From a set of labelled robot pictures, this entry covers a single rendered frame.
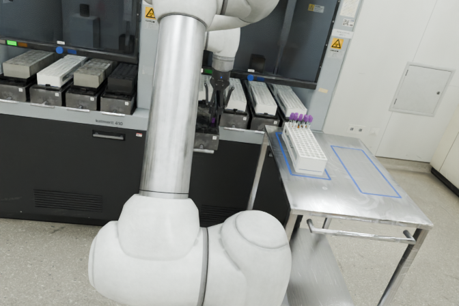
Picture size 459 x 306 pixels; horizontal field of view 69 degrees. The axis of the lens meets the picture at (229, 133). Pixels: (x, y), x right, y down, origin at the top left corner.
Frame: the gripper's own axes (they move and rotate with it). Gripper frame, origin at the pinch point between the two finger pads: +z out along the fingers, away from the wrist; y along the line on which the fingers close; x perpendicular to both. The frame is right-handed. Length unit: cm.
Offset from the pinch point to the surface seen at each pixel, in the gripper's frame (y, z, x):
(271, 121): -28.8, 5.0, -11.4
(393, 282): -63, 29, 60
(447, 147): -224, 53, -120
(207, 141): 2.5, 7.2, 13.3
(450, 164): -224, 64, -108
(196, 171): 4.0, 37.2, -11.5
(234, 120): -10.8, 6.7, -11.4
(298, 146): -29.3, -3.6, 30.2
